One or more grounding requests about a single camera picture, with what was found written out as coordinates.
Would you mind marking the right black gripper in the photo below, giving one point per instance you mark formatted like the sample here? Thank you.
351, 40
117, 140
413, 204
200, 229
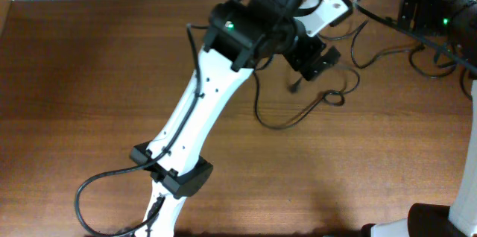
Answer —
416, 11

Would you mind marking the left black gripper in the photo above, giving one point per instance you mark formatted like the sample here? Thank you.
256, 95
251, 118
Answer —
306, 65

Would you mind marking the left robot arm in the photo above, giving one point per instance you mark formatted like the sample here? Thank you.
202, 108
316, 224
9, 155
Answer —
240, 34

